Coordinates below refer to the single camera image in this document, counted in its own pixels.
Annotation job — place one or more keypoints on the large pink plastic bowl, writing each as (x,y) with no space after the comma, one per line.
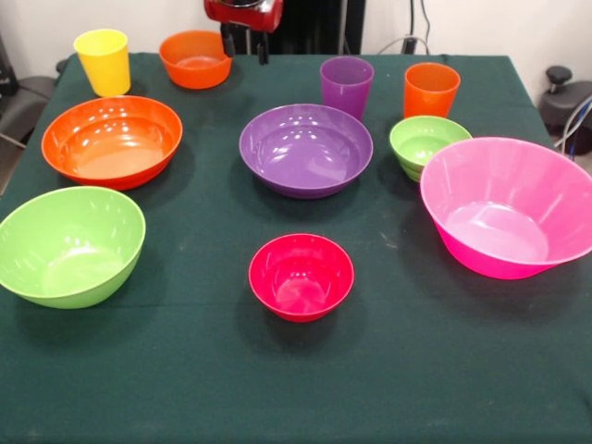
(499,208)

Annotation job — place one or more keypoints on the grey office chair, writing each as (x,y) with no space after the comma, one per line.
(28,99)

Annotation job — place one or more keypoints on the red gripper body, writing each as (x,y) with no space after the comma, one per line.
(245,16)

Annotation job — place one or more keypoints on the purple plastic bowl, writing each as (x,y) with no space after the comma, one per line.
(305,157)

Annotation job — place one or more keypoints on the yellow plastic cup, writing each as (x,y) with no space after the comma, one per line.
(104,65)

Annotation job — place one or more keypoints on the large green plastic bowl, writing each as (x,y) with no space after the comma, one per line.
(69,245)

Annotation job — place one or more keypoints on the large orange plastic bowl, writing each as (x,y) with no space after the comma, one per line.
(111,143)

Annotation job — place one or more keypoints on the small orange plastic bowl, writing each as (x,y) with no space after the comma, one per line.
(196,65)

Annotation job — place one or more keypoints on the purple plastic cup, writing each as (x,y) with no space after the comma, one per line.
(347,85)

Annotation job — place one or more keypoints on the small green plastic bowl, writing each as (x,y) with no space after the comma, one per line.
(421,143)

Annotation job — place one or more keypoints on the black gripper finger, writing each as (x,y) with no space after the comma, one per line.
(262,48)
(227,41)

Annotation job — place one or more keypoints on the small red plastic bowl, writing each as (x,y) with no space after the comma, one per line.
(300,282)

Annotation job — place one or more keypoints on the dark green tablecloth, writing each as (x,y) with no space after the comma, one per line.
(296,370)

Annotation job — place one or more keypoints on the orange plastic cup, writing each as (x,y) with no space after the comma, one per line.
(430,97)

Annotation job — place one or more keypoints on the black power adapter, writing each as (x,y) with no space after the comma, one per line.
(409,45)

